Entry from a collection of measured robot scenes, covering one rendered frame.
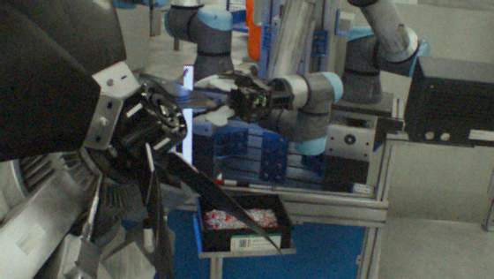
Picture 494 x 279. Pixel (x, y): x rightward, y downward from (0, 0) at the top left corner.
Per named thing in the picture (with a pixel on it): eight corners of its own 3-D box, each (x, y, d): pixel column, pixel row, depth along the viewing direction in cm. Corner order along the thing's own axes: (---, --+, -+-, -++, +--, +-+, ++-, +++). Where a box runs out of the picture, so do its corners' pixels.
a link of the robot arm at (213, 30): (213, 55, 167) (215, 12, 162) (185, 47, 175) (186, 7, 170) (239, 49, 175) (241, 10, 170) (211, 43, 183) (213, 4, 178)
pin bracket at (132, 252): (100, 262, 96) (133, 241, 93) (111, 249, 101) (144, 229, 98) (119, 287, 96) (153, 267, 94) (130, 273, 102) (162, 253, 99)
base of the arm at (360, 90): (338, 87, 175) (341, 59, 171) (383, 94, 171) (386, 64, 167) (333, 100, 161) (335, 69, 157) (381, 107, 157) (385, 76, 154)
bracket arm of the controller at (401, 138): (385, 144, 133) (386, 133, 132) (383, 139, 135) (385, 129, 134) (473, 152, 131) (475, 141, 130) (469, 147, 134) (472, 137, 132)
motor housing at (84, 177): (74, 269, 89) (126, 236, 85) (-17, 170, 83) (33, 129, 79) (116, 207, 110) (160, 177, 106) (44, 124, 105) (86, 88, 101)
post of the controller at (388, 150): (375, 201, 139) (386, 132, 131) (374, 196, 142) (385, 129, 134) (386, 202, 139) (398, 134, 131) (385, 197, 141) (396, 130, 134)
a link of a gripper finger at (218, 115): (201, 126, 105) (241, 109, 108) (189, 115, 109) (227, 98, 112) (204, 139, 106) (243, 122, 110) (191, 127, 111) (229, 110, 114)
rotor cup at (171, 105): (126, 198, 87) (184, 158, 83) (71, 131, 84) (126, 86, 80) (149, 163, 101) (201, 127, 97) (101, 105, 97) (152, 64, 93)
